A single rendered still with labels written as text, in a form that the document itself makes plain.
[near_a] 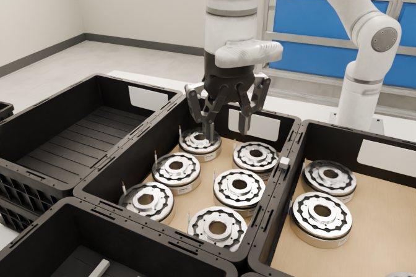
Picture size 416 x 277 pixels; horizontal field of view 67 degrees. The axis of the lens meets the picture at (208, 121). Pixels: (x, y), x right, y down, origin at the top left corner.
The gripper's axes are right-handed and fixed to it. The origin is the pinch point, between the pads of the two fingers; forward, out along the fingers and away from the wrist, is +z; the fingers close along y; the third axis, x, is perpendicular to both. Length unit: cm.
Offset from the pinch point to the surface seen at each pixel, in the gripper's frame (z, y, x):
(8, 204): 19.4, 40.8, -16.1
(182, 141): 14.5, 3.0, -18.4
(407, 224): 17.4, -29.5, 16.8
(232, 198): 14.4, -0.7, 2.4
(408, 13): 18, -172, -107
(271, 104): 30, -42, -52
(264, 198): 7.5, -2.3, 10.1
